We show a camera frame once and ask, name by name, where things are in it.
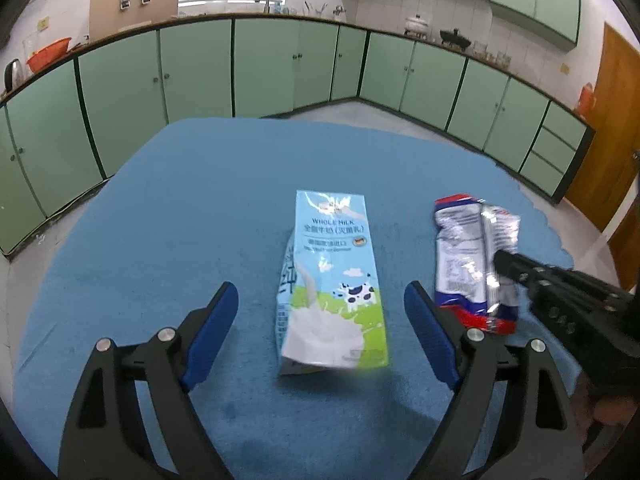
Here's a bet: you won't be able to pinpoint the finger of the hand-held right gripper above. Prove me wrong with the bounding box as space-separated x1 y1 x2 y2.
492 249 627 307

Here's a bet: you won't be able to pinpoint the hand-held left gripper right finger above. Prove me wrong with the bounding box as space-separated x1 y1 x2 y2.
403 281 586 480

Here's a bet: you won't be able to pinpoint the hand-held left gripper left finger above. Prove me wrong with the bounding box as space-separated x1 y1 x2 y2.
57 281 240 480

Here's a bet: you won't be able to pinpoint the silver snack packet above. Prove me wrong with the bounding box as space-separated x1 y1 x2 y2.
432 194 522 336

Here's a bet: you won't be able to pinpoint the light blue milk carton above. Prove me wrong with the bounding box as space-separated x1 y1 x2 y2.
276 190 390 376

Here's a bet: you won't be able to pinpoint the person's right hand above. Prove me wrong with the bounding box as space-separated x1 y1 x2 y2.
572 372 626 453

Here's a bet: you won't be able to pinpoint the blue table cloth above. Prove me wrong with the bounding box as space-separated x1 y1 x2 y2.
12 119 583 480

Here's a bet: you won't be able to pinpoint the brown wooden door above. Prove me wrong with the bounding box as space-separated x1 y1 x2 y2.
565 21 640 291

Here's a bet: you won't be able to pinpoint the black wok with lid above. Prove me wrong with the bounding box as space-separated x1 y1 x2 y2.
439 28 472 50

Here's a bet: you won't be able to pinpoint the green base cabinets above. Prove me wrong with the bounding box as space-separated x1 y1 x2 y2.
0 12 597 258

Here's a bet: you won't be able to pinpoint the white cooking pot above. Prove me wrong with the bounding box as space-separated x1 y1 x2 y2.
404 14 431 38

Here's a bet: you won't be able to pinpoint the orange plastic basin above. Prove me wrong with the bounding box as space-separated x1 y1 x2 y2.
26 37 73 73

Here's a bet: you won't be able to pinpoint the brown wooden board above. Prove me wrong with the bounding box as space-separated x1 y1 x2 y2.
89 0 182 38

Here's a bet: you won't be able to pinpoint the green wall cabinets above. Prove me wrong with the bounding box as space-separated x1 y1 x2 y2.
337 0 582 52

